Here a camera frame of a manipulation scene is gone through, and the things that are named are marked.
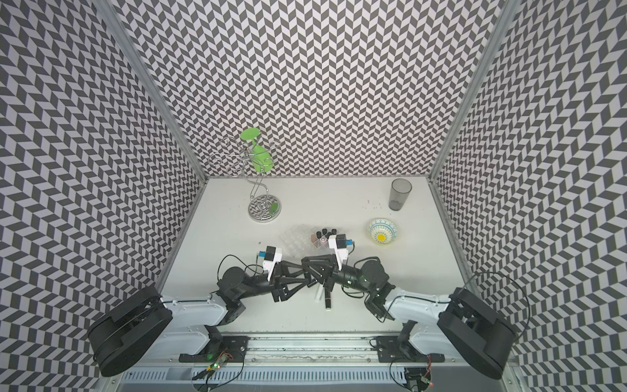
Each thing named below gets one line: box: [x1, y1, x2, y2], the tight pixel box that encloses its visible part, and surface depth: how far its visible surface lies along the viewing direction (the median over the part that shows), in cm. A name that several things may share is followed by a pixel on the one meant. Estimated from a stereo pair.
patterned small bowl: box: [367, 218, 398, 245], surface depth 99 cm
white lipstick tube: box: [314, 284, 324, 301], surface depth 84 cm
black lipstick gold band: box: [324, 288, 331, 312], surface depth 84 cm
